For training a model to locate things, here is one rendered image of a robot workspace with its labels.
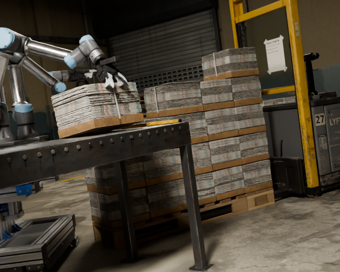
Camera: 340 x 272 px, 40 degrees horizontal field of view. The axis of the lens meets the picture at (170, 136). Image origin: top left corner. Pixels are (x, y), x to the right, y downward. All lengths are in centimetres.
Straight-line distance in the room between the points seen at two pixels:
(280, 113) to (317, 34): 562
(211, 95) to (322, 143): 111
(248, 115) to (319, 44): 614
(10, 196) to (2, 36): 90
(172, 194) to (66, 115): 120
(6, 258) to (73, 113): 89
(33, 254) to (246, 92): 206
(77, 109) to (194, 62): 872
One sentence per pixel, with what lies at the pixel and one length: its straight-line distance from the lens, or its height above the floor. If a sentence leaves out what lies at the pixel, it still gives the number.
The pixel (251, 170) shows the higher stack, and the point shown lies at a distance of 383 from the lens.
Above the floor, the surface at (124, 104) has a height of 93.
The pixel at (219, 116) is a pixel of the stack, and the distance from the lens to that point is 364.
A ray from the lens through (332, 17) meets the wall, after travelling 979.
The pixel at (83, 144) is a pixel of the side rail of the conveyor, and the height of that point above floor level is 78.
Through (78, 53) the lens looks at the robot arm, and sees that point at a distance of 257.
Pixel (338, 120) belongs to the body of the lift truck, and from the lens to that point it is 433.
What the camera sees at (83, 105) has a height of 96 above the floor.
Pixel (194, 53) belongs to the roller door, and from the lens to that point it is 1106.
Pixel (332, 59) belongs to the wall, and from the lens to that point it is 974.
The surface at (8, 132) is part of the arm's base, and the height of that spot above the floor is 87.
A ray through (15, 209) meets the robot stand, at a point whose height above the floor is 39.
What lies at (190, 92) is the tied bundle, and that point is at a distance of 350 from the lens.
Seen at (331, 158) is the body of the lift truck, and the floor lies 28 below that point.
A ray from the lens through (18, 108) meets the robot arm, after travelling 331.
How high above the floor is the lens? 87
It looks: 3 degrees down
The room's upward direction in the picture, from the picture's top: 8 degrees counter-clockwise
